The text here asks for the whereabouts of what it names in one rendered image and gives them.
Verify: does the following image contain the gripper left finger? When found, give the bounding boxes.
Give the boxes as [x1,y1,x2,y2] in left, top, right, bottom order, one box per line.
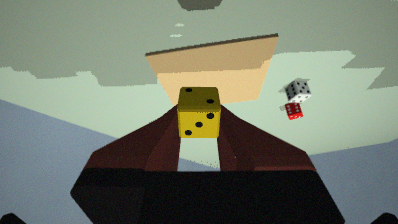
[82,104,181,171]

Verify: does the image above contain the red die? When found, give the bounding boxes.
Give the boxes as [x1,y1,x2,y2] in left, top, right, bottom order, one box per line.
[285,102,303,120]

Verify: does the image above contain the yellow die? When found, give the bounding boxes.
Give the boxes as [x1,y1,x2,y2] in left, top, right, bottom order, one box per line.
[177,87,221,138]

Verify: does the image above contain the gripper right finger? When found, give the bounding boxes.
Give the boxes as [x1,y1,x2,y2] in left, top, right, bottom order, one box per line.
[217,105,317,172]

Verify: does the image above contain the tan mat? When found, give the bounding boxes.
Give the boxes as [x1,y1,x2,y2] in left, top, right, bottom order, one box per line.
[145,34,279,106]

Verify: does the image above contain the white die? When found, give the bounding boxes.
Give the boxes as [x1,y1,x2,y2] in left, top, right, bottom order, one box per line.
[285,81,312,103]

